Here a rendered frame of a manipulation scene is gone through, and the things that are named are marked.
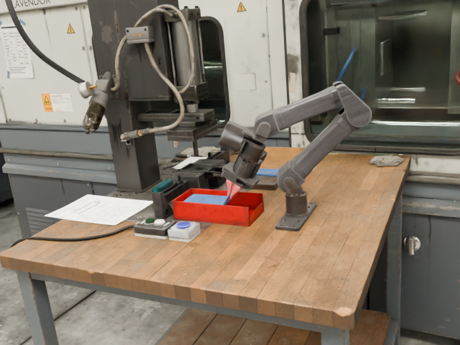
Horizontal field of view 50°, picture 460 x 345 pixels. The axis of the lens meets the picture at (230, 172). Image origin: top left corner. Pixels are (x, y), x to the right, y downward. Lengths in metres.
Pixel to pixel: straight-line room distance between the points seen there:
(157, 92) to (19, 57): 1.62
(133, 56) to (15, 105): 1.70
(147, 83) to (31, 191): 1.85
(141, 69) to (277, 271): 0.84
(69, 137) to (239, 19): 1.27
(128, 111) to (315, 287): 0.95
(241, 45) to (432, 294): 1.35
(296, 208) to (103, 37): 0.86
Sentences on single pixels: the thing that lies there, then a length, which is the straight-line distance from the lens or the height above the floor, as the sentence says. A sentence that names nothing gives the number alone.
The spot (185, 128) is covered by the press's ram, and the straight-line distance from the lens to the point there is 1.63.
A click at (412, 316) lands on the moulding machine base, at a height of 0.16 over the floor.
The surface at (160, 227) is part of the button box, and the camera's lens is 1.41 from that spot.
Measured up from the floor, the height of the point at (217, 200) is 0.95.
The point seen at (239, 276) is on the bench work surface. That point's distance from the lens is 1.17.
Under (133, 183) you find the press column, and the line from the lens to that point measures 1.82.
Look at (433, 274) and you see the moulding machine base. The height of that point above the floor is 0.38.
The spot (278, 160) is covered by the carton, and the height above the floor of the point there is 0.95.
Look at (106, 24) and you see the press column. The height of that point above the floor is 1.48.
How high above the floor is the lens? 1.47
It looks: 17 degrees down
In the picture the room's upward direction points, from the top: 5 degrees counter-clockwise
